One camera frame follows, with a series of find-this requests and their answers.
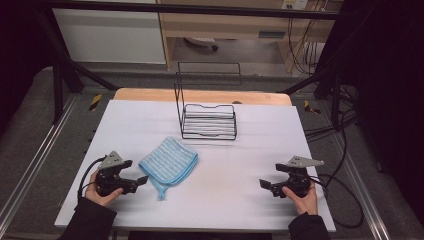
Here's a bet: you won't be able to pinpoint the right hand-held gripper cable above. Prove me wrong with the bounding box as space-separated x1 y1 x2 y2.
309 172 365 230

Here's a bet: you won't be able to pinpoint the yellow black tape strip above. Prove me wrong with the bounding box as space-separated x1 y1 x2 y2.
303 99 322 115
88 93 103 112

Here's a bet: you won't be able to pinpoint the white table cover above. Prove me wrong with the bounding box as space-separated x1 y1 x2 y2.
54 99 337 233

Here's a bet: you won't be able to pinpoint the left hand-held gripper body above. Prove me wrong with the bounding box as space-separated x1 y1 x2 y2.
95 150 127 198

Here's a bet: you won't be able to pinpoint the hand-held gripper cable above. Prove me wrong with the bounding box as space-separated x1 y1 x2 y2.
309 172 365 230
76 155 108 202

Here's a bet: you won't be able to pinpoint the black metal frame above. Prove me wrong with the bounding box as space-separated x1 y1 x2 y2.
31 0 358 131

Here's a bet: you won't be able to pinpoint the white cabinet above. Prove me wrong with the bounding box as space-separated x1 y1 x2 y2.
52 7 167 65

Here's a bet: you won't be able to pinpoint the aluminium floor rail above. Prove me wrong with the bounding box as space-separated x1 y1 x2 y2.
0 94 80 228
332 132 392 240

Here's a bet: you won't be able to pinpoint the blue striped cloth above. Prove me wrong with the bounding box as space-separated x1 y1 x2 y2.
138 136 200 201

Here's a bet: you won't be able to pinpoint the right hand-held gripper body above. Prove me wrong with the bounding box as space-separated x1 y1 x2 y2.
279 155 325 199

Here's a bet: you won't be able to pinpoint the light wooden desk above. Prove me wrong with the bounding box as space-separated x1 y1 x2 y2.
155 0 345 73

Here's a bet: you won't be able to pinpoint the person's right hand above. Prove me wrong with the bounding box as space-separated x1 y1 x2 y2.
281 181 319 216

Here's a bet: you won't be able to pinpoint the person's left hand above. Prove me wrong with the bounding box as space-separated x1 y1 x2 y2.
84 169 125 208

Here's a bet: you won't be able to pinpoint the black wire rack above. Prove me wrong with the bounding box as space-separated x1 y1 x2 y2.
173 61 243 141

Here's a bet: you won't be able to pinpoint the hanging black cable bundle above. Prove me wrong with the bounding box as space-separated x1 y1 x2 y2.
287 17 323 75

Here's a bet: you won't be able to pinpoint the white wall socket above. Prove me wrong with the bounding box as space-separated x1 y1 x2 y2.
280 0 310 11

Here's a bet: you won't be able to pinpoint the office chair base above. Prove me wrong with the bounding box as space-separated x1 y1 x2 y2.
184 36 220 53

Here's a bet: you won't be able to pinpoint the left hand-held gripper cable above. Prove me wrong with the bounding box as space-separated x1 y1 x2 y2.
76 155 108 202

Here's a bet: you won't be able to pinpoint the black floor cables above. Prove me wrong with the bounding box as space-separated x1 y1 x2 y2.
303 83 359 145

